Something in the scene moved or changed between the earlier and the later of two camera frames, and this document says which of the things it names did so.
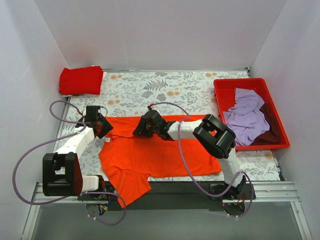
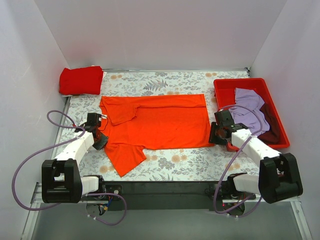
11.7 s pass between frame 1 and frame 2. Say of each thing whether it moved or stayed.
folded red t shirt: stayed
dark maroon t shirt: stayed
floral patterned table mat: stayed
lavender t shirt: stayed
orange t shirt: moved
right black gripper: moved
